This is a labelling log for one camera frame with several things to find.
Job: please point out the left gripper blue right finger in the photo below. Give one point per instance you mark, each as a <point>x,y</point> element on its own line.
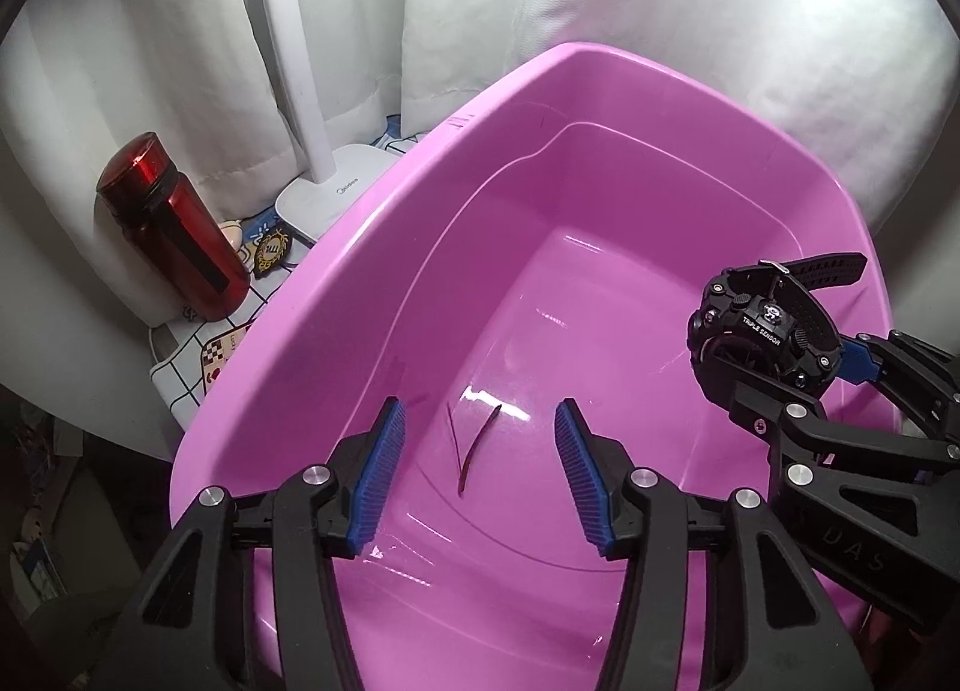
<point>580,455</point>

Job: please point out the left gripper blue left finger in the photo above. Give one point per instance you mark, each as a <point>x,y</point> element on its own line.
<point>378,452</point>

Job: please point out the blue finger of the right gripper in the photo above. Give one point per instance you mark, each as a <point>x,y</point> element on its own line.
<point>856,364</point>

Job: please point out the black digital wristwatch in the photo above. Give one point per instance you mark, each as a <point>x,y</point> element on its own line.
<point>764,320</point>

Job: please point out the pink plastic tub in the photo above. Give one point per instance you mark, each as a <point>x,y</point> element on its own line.
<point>547,241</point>

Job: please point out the white desk lamp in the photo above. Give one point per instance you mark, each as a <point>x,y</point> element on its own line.
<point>307,98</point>

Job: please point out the red metal water bottle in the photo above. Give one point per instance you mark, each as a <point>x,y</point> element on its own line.
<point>160,212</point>

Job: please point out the white curtain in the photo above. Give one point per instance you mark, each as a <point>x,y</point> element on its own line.
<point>865,84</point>

